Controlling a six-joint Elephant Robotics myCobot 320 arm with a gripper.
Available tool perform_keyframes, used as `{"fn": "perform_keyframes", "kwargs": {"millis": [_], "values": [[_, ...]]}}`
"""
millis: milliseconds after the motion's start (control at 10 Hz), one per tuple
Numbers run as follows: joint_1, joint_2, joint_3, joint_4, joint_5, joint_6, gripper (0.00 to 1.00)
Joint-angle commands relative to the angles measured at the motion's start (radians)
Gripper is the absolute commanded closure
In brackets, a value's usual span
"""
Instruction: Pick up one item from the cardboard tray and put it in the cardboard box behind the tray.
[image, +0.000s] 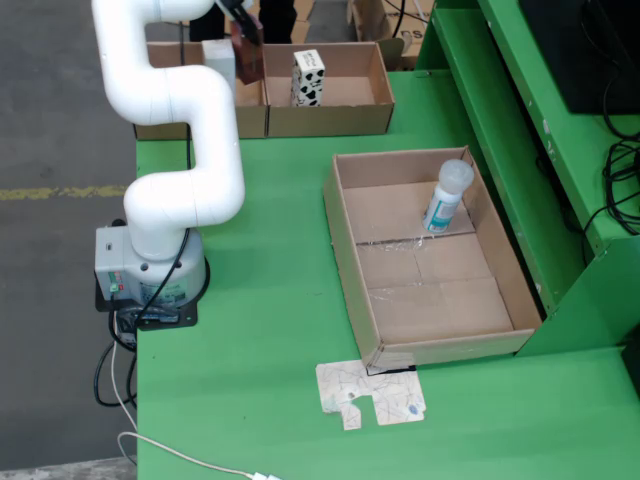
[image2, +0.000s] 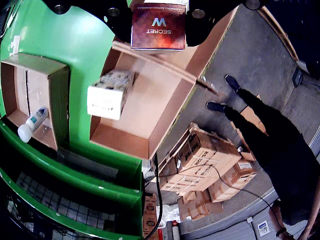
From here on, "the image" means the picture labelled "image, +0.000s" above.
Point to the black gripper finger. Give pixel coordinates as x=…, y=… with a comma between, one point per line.
x=245, y=17

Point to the red carton box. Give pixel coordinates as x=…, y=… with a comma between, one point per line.
x=249, y=62

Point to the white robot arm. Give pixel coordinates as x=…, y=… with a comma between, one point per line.
x=210, y=150

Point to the white carton box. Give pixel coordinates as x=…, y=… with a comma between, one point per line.
x=220, y=57

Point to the cow print carton box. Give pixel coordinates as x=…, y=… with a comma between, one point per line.
x=307, y=82

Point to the printed brown cardboard box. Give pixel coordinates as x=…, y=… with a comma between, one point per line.
x=375, y=20

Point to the shallow cardboard tray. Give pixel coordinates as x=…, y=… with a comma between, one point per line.
x=435, y=310

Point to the scribbled flat cardboard piece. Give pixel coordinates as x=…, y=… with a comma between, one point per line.
x=380, y=395

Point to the white bottle with teal label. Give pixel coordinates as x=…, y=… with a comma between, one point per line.
x=442, y=207

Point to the green metal shelf unit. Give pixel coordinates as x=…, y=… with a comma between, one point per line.
x=500, y=175

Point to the black monitor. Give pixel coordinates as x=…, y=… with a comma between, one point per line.
x=575, y=45

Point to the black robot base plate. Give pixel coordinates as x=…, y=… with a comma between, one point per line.
x=185, y=320

